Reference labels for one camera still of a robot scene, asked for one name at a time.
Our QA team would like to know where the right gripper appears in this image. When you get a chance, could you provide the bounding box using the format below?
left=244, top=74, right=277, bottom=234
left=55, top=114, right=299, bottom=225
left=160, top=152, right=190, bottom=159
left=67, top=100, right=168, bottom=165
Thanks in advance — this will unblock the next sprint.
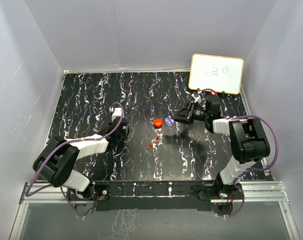
left=171, top=100, right=210, bottom=124

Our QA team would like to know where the lilac earbud charging case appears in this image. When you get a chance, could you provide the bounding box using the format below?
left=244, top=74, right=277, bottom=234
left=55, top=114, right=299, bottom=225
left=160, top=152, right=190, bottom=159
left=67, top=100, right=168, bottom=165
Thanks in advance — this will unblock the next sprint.
left=165, top=116, right=175, bottom=128

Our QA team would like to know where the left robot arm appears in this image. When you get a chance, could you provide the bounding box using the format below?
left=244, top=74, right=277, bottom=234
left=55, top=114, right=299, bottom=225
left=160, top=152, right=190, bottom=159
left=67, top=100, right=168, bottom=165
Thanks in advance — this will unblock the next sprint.
left=31, top=116, right=129, bottom=200

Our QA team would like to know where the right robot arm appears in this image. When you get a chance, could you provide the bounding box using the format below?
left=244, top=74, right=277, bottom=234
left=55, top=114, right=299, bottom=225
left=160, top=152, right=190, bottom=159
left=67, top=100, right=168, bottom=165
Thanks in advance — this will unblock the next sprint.
left=171, top=95, right=271, bottom=199

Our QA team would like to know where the orange earbud charging case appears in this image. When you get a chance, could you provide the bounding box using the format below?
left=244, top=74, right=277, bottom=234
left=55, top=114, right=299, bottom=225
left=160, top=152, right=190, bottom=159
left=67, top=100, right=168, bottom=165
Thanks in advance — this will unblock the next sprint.
left=153, top=118, right=163, bottom=129

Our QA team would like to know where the yellow framed whiteboard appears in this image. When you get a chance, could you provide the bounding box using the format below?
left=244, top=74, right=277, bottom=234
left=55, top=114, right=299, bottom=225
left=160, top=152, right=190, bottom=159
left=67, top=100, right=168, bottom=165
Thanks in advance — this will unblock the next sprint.
left=188, top=53, right=245, bottom=95

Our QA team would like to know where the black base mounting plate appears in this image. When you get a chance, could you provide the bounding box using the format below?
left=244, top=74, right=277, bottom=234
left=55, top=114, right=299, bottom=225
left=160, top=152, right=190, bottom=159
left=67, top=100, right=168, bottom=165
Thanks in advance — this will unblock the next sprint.
left=67, top=180, right=242, bottom=211

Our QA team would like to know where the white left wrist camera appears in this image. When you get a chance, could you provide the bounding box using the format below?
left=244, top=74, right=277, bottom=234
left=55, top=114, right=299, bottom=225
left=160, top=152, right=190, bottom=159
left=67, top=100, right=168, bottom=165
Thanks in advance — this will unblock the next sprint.
left=109, top=106, right=123, bottom=122

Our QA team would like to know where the aluminium frame rail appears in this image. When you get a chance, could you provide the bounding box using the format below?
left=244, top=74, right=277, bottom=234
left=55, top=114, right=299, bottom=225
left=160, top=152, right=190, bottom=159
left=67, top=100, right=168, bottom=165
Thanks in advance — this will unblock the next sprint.
left=10, top=180, right=300, bottom=240

